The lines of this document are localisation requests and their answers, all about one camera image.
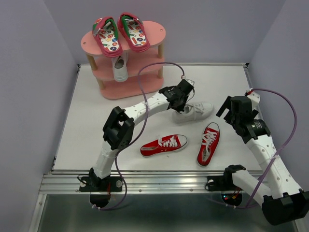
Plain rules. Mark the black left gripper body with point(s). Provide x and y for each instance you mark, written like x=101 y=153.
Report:
x=180 y=107

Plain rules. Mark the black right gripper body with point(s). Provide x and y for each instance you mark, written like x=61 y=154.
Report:
x=233 y=121

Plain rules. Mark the white sneaker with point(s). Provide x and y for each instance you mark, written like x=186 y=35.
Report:
x=119 y=67
x=196 y=111

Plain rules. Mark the red sneaker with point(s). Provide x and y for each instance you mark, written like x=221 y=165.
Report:
x=209 y=142
x=168 y=144

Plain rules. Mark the pink patterned sandal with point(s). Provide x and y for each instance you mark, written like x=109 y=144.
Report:
x=132 y=29
x=105 y=33

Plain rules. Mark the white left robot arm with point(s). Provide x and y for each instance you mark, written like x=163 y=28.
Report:
x=119 y=127

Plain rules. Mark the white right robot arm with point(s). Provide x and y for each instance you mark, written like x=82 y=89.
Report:
x=281 y=198

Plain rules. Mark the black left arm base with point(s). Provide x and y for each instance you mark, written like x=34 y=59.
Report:
x=100 y=196

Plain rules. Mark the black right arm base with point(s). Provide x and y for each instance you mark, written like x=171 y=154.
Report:
x=231 y=195

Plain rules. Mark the pink three-tier shoe shelf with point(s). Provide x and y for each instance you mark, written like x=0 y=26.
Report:
x=151 y=77

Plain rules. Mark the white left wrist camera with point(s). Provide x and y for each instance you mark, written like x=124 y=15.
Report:
x=189 y=81

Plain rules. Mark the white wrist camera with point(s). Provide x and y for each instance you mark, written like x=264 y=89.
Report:
x=253 y=96
x=189 y=81

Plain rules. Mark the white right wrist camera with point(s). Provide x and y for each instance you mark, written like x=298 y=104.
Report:
x=253 y=96

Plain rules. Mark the aluminium front mounting rail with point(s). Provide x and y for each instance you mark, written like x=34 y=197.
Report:
x=152 y=182

